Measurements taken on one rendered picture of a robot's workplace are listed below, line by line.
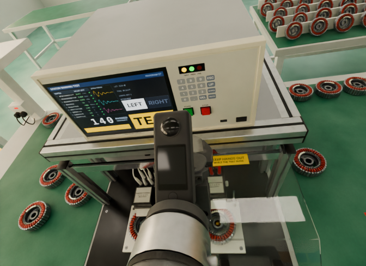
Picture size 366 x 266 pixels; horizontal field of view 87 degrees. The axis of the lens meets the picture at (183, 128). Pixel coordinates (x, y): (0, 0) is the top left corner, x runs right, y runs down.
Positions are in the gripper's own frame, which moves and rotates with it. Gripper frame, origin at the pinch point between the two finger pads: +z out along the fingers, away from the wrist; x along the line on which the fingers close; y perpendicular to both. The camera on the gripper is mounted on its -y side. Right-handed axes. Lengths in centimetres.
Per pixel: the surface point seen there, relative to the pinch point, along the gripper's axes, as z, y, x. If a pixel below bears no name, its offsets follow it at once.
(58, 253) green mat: 6, 45, -54
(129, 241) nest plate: 7.8, 41.1, -26.1
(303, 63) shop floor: 228, 25, 120
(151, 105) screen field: 5.4, -5.3, -7.7
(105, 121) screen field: 6.7, -2.4, -20.2
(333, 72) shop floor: 206, 35, 142
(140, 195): 14.9, 27.9, -21.3
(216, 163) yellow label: 5.6, 10.9, 4.9
